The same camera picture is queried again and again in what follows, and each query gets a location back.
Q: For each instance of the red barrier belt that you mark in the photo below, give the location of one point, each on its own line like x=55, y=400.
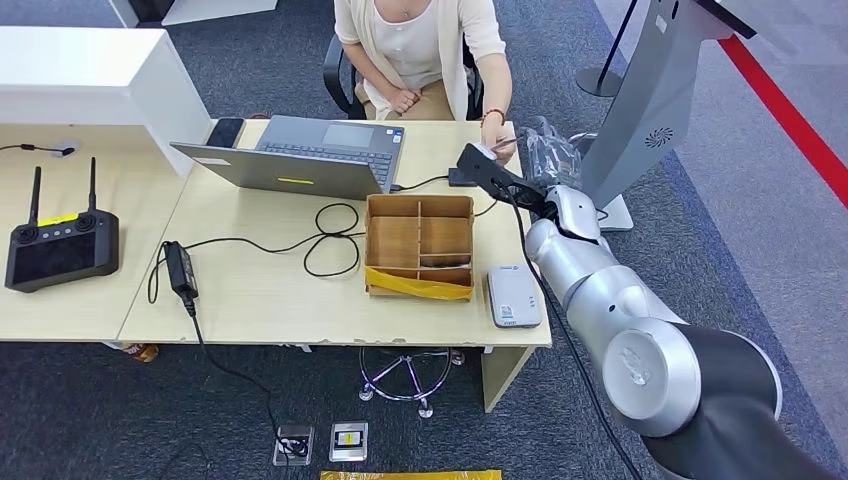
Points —
x=782, y=112

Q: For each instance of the black stanchion post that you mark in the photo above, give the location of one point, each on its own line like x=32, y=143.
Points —
x=599, y=83

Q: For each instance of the person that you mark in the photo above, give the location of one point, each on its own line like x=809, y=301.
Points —
x=417, y=46

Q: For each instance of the open floor socket box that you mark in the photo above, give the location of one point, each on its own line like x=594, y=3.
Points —
x=293, y=445

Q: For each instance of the beige desk leg panel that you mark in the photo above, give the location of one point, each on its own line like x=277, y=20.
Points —
x=500, y=378

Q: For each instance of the grey desk grommet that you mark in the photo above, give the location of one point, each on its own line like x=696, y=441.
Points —
x=69, y=142

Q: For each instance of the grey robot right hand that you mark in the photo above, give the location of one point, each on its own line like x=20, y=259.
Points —
x=576, y=208

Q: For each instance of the chrome stool base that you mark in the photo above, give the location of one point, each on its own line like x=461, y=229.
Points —
x=407, y=378

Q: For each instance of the black remote controller with antennas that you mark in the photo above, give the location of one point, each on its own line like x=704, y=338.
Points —
x=61, y=255

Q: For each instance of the yellow tape on box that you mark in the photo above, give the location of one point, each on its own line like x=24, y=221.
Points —
x=417, y=287

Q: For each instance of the wooden divided box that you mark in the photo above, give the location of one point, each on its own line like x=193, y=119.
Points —
x=397, y=242

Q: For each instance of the floor socket box yellow label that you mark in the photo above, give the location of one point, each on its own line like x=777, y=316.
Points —
x=348, y=441

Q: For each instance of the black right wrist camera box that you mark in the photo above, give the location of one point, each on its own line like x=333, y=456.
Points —
x=493, y=175

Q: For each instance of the small black adapter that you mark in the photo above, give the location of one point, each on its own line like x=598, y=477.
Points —
x=456, y=179

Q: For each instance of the white furniture base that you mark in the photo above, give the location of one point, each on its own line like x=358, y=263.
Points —
x=218, y=8

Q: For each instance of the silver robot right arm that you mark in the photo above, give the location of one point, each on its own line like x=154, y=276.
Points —
x=636, y=344

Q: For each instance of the white counter block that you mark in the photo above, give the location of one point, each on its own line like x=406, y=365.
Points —
x=86, y=73

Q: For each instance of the person's right hand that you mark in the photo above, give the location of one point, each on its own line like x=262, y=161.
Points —
x=404, y=100

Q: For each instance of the person's left hand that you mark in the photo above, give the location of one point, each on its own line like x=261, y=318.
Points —
x=497, y=132

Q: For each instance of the grey card reader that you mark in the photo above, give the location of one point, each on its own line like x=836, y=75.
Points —
x=513, y=298

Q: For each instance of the person's left forearm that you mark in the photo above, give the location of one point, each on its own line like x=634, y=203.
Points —
x=497, y=86

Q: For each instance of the person's right forearm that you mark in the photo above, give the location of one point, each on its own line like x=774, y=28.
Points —
x=368, y=69

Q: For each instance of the grey kiosk stand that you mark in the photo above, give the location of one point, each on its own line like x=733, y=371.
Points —
x=656, y=99

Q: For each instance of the grey laptop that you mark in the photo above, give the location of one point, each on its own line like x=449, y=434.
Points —
x=298, y=172

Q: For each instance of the black laptop power brick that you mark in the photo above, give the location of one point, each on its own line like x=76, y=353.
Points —
x=181, y=268

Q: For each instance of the black office chair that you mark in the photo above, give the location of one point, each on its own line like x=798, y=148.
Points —
x=334, y=79

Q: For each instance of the black smartphone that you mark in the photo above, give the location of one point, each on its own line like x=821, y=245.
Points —
x=226, y=132

